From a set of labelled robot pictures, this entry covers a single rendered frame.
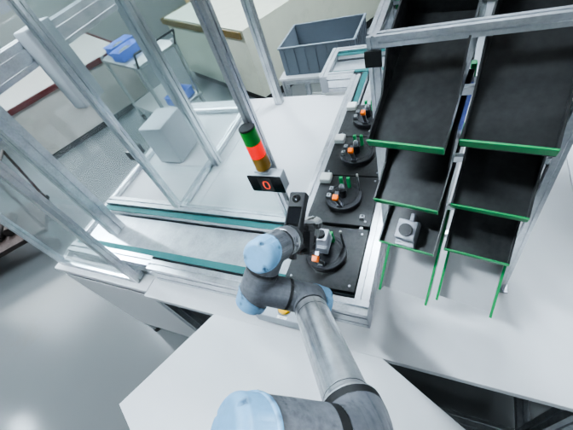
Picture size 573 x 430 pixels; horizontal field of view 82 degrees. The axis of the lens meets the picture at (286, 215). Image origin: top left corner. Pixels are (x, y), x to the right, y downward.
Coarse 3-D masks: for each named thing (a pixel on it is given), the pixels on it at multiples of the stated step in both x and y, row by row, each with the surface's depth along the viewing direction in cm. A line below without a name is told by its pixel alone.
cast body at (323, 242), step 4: (320, 232) 104; (324, 232) 104; (328, 232) 105; (320, 236) 103; (324, 236) 104; (328, 236) 105; (316, 240) 104; (320, 240) 103; (324, 240) 103; (328, 240) 106; (316, 244) 106; (320, 244) 105; (324, 244) 104; (328, 244) 106; (316, 248) 106; (320, 248) 105; (324, 248) 105; (328, 248) 106; (320, 252) 107; (324, 252) 106
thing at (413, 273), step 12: (444, 228) 84; (396, 252) 95; (408, 252) 94; (384, 264) 94; (396, 264) 96; (408, 264) 94; (420, 264) 92; (432, 264) 91; (384, 276) 95; (396, 276) 96; (408, 276) 94; (420, 276) 92; (432, 276) 87; (396, 288) 96; (408, 288) 94; (420, 288) 93
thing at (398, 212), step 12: (456, 168) 78; (444, 192) 81; (444, 204) 76; (396, 216) 85; (408, 216) 83; (420, 216) 82; (432, 216) 81; (444, 216) 79; (384, 228) 84; (420, 228) 81; (432, 228) 80; (384, 240) 85; (420, 240) 81; (432, 240) 79; (420, 252) 78; (432, 252) 77
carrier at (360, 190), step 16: (336, 176) 136; (320, 192) 132; (352, 192) 125; (368, 192) 125; (320, 208) 127; (336, 208) 122; (352, 208) 121; (368, 208) 120; (336, 224) 121; (352, 224) 118; (368, 224) 116
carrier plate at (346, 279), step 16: (352, 240) 114; (304, 256) 115; (352, 256) 110; (288, 272) 113; (304, 272) 111; (320, 272) 109; (336, 272) 108; (352, 272) 106; (336, 288) 104; (352, 288) 103
